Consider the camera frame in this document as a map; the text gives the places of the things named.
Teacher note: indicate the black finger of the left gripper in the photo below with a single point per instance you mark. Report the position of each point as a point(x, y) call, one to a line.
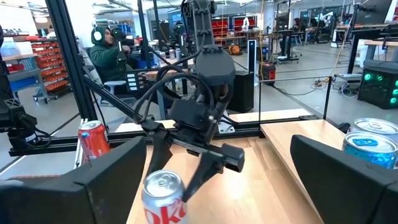
point(159, 149)
point(206, 168)

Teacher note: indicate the red bin shelving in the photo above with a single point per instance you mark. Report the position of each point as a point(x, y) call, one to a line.
point(219, 26)

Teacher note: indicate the white standing panel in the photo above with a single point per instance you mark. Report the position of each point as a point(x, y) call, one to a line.
point(252, 62)

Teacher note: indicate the red parts bin rack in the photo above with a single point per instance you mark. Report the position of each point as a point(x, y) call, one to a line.
point(51, 62)

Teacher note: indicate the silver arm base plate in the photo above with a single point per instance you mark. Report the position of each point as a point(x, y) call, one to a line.
point(226, 127)

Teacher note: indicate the silver Diet Coke can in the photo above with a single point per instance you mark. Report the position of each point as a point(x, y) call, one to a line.
point(163, 202)
point(376, 124)

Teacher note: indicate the black button pad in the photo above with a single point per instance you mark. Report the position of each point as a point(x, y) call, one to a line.
point(132, 81)

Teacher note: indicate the blue silver Red Bull can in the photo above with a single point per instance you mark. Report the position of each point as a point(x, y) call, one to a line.
point(370, 154)

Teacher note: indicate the black computer with green lights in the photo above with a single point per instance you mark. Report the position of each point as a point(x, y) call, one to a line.
point(376, 90)

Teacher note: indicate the black aluminium table frame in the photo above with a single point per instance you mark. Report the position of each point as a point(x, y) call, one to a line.
point(71, 62)

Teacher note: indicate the black cabinet box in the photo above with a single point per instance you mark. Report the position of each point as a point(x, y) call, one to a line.
point(241, 90)

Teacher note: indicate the black and red box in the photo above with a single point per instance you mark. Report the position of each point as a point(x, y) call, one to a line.
point(269, 74)

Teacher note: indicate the black desk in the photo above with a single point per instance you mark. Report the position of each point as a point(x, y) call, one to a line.
point(353, 53)

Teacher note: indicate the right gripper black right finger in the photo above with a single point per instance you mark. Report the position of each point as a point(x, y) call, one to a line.
point(348, 193)

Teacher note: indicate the orange Fanta can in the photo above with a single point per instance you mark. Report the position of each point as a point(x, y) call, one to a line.
point(93, 143)

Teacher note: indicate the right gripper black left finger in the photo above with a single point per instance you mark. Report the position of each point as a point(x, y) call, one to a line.
point(77, 199)

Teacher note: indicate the person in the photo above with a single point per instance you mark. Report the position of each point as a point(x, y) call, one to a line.
point(297, 28)
point(105, 59)

